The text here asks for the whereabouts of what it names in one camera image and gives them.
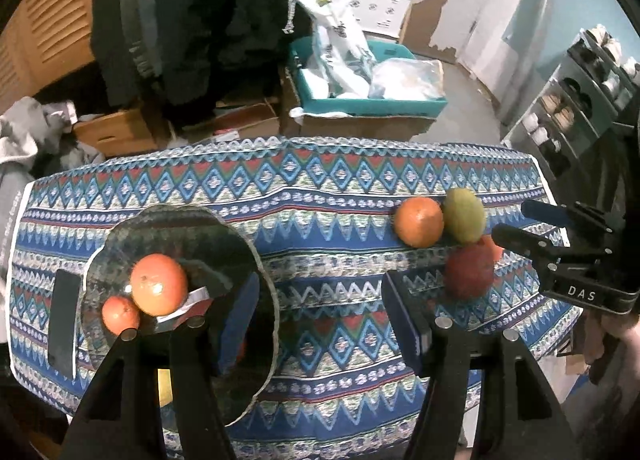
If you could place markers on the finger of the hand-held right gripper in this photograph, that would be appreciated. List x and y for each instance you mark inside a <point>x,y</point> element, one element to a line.
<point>545,212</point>
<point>525,240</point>

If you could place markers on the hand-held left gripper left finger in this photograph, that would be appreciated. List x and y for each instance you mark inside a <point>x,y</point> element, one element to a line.
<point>240,325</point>

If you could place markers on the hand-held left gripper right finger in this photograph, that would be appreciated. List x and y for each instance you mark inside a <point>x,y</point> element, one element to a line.
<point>402,325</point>

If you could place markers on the small tangerine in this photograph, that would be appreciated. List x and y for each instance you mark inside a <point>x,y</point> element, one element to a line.
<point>494,250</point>
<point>120,315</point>

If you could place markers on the red apple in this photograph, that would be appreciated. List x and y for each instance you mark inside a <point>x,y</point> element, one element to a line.
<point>467,270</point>

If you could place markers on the yellow-green pear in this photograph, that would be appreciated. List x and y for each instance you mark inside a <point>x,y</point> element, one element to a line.
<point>464,215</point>

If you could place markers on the large orange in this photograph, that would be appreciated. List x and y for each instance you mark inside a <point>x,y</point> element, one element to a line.
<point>417,222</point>
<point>159,285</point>

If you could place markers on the clear glass bowl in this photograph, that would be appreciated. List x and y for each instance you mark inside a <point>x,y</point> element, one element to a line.
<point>200,240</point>

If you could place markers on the person's right hand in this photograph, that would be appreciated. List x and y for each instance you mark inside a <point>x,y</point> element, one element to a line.
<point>617,345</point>

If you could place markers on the shoe rack with shoes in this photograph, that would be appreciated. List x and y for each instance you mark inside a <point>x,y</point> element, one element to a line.
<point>555,107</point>

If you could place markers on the blue patterned tablecloth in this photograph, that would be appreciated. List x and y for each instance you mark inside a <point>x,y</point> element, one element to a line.
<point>325,240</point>

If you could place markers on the grey shoe rack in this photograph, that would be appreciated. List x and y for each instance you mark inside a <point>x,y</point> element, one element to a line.
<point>600,110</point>

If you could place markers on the black phone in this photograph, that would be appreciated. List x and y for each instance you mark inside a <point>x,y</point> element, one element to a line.
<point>64,322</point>

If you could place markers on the clear plastic bag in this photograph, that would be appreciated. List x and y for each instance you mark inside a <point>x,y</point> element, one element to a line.
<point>410,80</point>

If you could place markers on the teal plastic bin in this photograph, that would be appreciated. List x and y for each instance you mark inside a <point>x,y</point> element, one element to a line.
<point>375,107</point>

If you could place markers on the cardboard box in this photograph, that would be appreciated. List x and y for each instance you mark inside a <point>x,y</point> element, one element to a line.
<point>350,127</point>

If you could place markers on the wooden drawer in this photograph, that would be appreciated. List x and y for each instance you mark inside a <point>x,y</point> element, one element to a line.
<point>120,132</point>

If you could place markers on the white patterned box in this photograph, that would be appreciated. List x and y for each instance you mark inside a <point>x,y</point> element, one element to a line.
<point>380,10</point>

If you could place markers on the white rice bag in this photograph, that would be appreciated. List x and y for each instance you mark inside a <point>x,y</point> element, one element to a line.
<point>330,15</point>

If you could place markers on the grey clothing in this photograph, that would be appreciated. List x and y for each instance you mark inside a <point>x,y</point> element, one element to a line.
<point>20,130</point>

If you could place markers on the black coat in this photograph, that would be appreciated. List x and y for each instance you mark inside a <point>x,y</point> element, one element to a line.
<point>200,15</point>

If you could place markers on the wooden louvered wardrobe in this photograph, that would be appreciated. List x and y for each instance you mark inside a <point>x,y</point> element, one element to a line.
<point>50,15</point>

